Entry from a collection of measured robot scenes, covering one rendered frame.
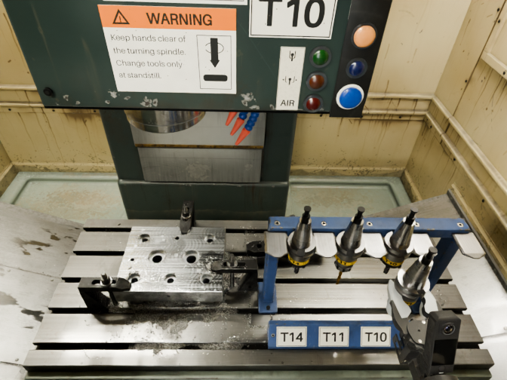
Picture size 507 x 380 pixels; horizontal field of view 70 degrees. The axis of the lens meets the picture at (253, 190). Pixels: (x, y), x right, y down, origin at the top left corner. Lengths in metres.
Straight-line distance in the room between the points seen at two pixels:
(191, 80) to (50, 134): 1.55
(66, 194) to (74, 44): 1.56
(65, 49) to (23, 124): 1.51
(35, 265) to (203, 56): 1.29
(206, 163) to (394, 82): 0.90
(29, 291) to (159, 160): 0.66
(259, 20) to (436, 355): 0.61
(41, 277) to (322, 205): 1.25
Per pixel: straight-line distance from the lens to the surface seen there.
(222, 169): 1.40
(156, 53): 0.49
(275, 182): 1.48
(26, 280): 1.60
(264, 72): 0.49
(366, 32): 0.48
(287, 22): 0.47
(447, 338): 0.75
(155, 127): 0.70
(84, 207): 1.93
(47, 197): 2.06
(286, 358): 1.04
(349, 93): 0.51
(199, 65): 0.49
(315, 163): 1.91
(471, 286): 1.45
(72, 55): 0.53
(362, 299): 1.16
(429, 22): 1.70
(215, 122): 1.28
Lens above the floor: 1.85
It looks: 42 degrees down
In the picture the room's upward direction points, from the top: 2 degrees clockwise
